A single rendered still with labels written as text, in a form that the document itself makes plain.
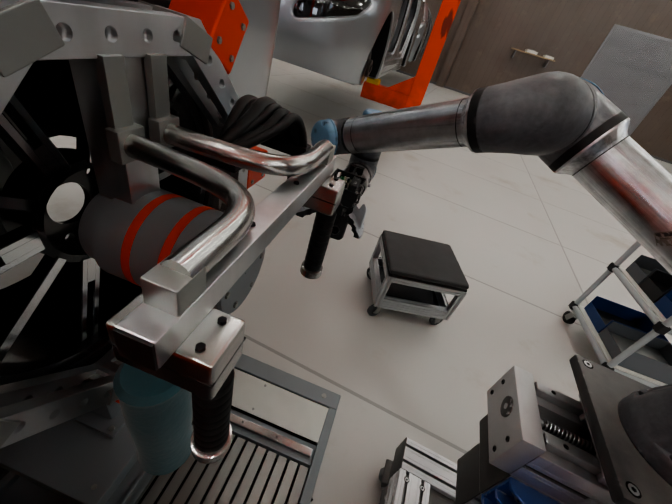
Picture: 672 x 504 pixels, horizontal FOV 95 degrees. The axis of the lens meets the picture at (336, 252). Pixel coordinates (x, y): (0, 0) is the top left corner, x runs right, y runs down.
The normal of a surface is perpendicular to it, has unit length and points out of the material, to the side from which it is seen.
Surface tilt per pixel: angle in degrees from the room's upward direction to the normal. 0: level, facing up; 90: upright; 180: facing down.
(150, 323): 0
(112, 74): 90
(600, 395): 0
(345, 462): 0
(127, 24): 90
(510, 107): 68
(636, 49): 90
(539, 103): 64
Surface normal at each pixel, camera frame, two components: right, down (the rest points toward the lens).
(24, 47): 0.93, 0.36
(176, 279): 0.25, -0.77
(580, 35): -0.36, 0.49
